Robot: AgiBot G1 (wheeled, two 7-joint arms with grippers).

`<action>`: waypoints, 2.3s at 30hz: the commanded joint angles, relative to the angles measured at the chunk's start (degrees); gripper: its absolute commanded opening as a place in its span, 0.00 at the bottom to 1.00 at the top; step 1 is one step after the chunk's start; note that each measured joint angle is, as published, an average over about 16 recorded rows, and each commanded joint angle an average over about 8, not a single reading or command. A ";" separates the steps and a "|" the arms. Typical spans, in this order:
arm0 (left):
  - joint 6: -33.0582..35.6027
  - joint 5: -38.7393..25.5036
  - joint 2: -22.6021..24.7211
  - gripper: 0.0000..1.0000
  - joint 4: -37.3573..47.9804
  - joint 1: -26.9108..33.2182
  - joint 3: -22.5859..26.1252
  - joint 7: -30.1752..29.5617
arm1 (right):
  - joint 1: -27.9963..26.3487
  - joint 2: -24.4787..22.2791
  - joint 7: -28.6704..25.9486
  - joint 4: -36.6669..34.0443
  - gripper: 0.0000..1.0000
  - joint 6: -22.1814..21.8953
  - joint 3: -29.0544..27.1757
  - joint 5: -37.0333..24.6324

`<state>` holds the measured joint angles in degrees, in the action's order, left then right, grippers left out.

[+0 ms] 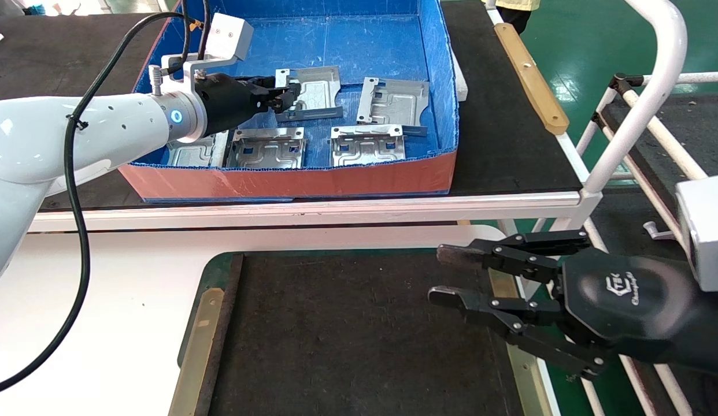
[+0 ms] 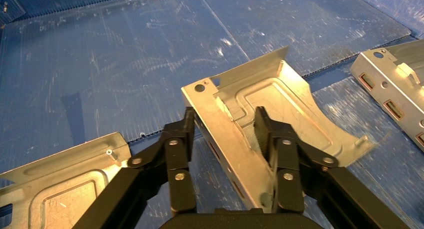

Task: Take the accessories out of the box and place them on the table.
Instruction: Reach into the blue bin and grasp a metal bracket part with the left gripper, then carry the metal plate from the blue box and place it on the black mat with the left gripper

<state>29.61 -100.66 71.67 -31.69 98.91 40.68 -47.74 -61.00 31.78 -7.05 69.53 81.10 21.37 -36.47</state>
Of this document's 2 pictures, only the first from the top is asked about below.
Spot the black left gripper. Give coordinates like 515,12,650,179
196,72,302,138

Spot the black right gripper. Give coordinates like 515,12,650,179
427,229,718,381

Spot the silver stamped metal bracket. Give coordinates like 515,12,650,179
225,128,309,170
356,77,431,137
329,124,407,168
275,65,344,122
165,134,230,169

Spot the blue corrugated plastic box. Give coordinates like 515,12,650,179
117,0,461,203

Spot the brass edge strip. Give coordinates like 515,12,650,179
485,248,559,416
168,287,227,416

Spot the large black table mat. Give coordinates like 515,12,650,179
0,0,584,211

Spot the black lower table mat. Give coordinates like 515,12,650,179
209,251,524,416

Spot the white foam block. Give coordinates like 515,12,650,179
449,52,469,103

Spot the tan wooden edge strip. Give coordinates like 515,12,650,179
494,23,569,137

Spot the thin white tube rack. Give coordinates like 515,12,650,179
576,72,718,416

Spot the dark brown edge strip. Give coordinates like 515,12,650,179
194,253,245,416

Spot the person in yellow top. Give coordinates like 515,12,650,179
486,0,542,35

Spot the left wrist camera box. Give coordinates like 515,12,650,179
208,13,254,62

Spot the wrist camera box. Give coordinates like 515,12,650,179
208,13,254,62
675,173,718,292

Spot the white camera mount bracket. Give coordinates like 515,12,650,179
148,52,238,96

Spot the short black camera cable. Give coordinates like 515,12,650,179
168,0,192,76
200,0,212,58

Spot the white upper table frame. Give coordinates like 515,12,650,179
24,0,604,255

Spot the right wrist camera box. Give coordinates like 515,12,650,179
675,173,718,292

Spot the thick white tube handle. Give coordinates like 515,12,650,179
582,0,689,197

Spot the long black arm cable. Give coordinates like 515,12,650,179
0,12,189,396

